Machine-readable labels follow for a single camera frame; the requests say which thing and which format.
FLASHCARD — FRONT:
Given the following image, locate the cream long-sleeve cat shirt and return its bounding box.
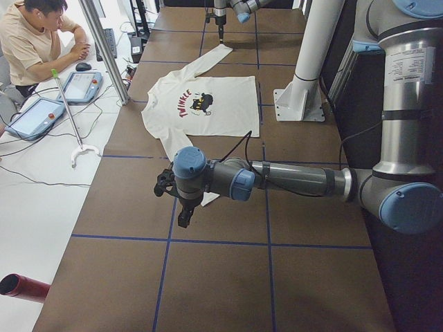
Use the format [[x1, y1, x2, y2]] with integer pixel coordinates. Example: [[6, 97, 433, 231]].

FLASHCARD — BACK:
[[141, 44, 261, 208]]

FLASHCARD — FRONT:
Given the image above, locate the black box white label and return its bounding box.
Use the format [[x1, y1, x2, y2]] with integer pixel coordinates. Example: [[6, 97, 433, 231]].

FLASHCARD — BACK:
[[129, 36, 143, 64]]

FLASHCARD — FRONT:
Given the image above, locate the black keyboard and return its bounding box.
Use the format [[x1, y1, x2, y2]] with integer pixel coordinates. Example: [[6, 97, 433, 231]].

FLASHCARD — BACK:
[[95, 28, 118, 62]]

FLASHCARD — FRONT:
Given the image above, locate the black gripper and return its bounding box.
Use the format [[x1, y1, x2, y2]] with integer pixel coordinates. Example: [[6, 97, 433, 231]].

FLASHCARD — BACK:
[[215, 15, 225, 44], [177, 192, 204, 228]]

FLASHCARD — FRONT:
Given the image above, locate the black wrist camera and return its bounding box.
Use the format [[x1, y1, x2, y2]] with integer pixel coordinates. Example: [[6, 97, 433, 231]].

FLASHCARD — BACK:
[[154, 169, 179, 197]]

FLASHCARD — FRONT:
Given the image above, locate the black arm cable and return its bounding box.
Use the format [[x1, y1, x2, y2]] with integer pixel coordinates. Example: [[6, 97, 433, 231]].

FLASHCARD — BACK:
[[221, 130, 267, 174]]

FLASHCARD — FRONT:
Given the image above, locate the aluminium frame post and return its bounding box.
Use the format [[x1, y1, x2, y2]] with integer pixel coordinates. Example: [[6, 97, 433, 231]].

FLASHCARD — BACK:
[[78, 0, 130, 105]]

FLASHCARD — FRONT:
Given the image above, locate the far blue teach pendant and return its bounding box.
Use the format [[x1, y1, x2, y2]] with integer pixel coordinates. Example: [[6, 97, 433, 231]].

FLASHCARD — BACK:
[[62, 71, 103, 105]]

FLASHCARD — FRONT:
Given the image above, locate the person in beige shirt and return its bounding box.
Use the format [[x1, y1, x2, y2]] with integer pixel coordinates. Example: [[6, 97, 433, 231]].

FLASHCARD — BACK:
[[1, 0, 90, 98]]

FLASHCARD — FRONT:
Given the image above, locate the white camera mast with base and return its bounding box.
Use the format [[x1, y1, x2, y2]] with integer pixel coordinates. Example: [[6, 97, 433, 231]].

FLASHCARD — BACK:
[[273, 0, 345, 122]]

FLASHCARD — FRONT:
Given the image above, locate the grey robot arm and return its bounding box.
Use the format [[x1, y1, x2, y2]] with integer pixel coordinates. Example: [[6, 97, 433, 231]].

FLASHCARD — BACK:
[[165, 1, 442, 234], [206, 0, 273, 44]]

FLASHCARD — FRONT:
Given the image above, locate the black computer mouse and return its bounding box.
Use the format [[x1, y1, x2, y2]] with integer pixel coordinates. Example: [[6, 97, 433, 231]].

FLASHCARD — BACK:
[[75, 62, 91, 72]]

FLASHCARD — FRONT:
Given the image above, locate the red tube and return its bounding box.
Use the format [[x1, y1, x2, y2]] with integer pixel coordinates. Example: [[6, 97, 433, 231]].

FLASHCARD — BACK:
[[1, 273, 51, 303]]

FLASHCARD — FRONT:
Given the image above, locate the blue teach pendant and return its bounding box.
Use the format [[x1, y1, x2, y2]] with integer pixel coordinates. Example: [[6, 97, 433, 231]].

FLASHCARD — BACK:
[[62, 71, 103, 105], [6, 98, 65, 140]]

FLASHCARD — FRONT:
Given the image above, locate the grabber stick with white hook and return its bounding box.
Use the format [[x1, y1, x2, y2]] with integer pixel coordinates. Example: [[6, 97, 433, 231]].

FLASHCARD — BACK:
[[51, 69, 101, 168]]

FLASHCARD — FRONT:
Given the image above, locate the near blue teach pendant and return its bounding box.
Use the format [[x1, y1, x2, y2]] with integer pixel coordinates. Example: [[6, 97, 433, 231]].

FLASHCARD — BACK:
[[6, 98, 65, 140]]

